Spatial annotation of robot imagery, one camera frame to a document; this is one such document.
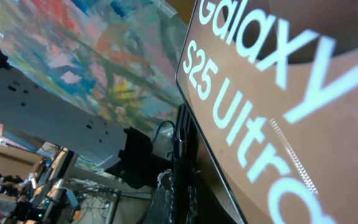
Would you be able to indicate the colourful abstract wall painting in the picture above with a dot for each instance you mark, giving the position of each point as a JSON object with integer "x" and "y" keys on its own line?
{"x": 113, "y": 59}

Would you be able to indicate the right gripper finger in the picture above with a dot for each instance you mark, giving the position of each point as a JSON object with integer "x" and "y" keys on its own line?
{"x": 174, "y": 202}

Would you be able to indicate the cluttered background workbench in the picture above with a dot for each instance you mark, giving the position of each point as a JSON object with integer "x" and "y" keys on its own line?
{"x": 68, "y": 188}

